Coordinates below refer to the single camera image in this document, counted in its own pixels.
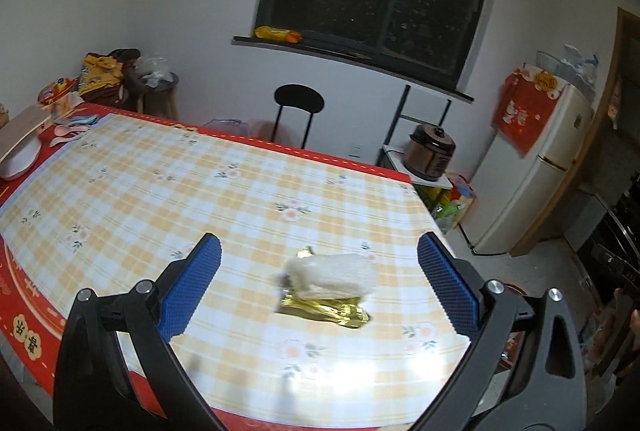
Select person's right hand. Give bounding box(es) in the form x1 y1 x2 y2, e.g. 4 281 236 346
614 288 640 347

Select clear plastic box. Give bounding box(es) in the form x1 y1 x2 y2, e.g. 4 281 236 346
202 118 251 139

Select black metal shelf rack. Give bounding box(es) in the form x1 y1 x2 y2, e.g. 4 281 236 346
374 84 453 189

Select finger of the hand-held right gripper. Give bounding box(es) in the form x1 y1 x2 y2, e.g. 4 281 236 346
591 242 632 284

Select brown pressure cooker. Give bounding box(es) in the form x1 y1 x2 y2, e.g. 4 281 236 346
404 124 458 182

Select checked floral tablecloth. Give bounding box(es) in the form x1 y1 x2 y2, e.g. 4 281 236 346
0 108 473 419

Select gold foil wrapper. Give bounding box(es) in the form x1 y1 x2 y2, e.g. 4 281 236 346
276 247 373 328

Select yellow green bag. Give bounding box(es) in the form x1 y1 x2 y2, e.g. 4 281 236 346
417 183 473 234

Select yellow snack packet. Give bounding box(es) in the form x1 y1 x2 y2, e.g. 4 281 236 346
254 26 303 44

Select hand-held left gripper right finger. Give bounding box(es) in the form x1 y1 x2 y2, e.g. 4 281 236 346
415 232 586 431

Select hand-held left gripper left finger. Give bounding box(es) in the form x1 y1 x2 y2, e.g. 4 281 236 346
52 233 222 431

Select red shopping bag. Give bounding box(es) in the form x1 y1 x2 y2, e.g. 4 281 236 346
447 176 478 212

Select pink spoons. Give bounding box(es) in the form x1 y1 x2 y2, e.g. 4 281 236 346
50 121 96 146

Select cream refrigerator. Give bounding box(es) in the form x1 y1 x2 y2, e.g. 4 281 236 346
460 63 608 257

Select white lidded container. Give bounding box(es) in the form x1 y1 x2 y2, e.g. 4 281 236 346
0 105 51 180

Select red printed cloth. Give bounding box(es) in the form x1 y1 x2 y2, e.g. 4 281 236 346
491 66 561 156

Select black chair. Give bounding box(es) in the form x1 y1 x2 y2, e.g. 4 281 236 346
272 84 325 150

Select crumpled clear plastic bag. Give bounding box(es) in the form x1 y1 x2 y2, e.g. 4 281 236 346
132 55 172 88

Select yellow cloth bag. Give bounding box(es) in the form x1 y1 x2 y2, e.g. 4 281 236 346
77 53 125 96

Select clear plastic bags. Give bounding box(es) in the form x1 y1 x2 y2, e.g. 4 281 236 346
536 43 601 92

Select wooden stool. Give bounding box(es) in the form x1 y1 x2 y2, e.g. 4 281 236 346
136 72 180 120

